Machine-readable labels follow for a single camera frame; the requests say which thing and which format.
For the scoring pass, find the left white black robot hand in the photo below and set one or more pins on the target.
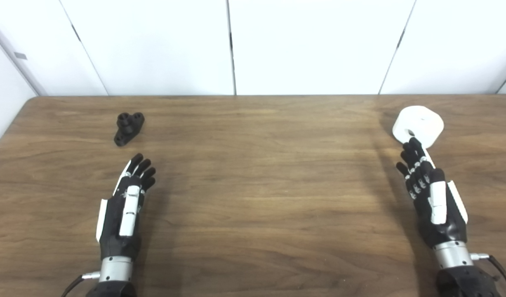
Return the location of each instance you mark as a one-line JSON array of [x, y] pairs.
[[128, 214]]

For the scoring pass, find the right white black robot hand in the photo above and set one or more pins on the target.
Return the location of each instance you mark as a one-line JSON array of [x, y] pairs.
[[438, 206]]

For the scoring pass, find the round white plastic piece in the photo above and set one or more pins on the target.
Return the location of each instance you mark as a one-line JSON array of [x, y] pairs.
[[424, 121]]

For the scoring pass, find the black plastic holder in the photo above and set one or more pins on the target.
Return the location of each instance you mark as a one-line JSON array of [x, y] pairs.
[[128, 128]]

